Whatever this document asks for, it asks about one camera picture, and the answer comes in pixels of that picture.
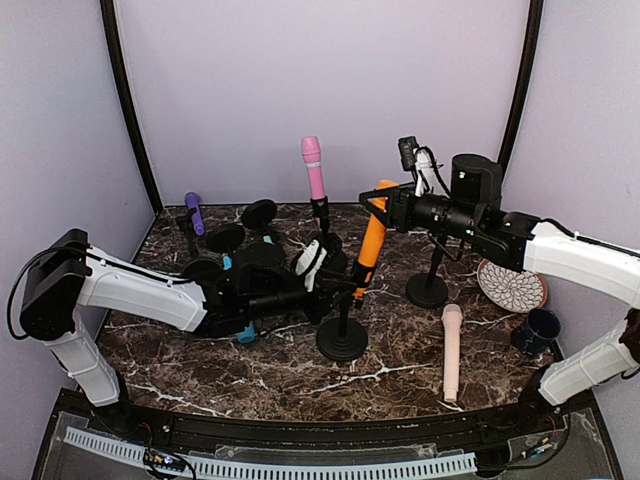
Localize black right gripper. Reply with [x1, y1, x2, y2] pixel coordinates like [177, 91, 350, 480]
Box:
[360, 181, 482, 243]

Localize black stand with pink microphone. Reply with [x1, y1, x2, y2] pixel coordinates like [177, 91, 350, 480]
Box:
[310, 196, 348, 273]

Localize orange toy microphone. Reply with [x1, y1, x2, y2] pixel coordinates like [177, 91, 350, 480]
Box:
[352, 179, 400, 301]

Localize black stand with orange microphone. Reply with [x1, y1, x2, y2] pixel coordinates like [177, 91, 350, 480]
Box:
[316, 261, 375, 363]

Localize pink toy microphone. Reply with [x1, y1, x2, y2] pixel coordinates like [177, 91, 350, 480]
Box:
[301, 136, 326, 200]

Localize black stand for beige microphone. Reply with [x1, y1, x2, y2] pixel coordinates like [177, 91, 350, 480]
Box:
[405, 234, 448, 309]

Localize beige toy microphone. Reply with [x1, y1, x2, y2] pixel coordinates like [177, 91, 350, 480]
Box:
[441, 304, 463, 403]

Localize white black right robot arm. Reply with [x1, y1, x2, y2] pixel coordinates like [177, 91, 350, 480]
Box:
[359, 154, 639, 434]

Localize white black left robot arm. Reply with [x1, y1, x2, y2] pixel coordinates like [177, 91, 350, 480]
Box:
[17, 229, 356, 436]

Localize blue toy microphone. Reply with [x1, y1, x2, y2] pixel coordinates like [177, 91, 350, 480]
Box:
[223, 255, 256, 344]

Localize black stand with green microphone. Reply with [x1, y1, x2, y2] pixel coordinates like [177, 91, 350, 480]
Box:
[241, 199, 278, 243]

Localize black stand with blue microphone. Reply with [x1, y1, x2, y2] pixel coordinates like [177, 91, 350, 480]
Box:
[205, 223, 246, 254]

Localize black stand with purple microphone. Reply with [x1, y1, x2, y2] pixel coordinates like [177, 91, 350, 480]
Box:
[175, 214, 221, 283]

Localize purple toy microphone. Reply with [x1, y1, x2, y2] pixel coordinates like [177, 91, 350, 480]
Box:
[184, 192, 206, 237]

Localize white floral plate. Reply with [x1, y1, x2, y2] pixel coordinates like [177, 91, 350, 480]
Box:
[476, 259, 548, 314]

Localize dark blue mug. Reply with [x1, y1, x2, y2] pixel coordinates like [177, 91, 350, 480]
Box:
[511, 308, 561, 357]

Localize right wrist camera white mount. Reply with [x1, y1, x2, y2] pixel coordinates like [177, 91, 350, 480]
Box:
[398, 136, 450, 197]

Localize black right corner post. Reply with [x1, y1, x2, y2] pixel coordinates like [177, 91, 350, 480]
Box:
[497, 0, 544, 173]

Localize black corner post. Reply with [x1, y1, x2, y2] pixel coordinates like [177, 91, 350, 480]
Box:
[497, 0, 544, 173]
[99, 0, 164, 216]

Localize black aluminium rail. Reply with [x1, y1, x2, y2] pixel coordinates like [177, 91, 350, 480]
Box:
[54, 389, 596, 456]

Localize white slotted cable duct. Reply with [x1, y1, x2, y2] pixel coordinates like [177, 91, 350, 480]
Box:
[63, 427, 478, 480]

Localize black left corner post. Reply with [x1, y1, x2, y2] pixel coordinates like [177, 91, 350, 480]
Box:
[99, 0, 164, 216]

